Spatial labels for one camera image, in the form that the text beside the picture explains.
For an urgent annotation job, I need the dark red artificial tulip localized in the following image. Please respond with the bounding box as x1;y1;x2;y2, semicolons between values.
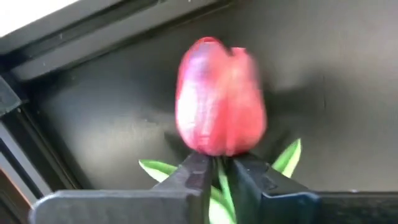
138;36;302;224

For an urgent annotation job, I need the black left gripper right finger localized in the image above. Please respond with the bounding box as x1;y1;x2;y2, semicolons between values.
231;155;321;224

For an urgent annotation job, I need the black table frame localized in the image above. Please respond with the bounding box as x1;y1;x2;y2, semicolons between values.
0;0;237;203

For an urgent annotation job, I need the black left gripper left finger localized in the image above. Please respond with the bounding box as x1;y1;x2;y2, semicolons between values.
29;152;214;224

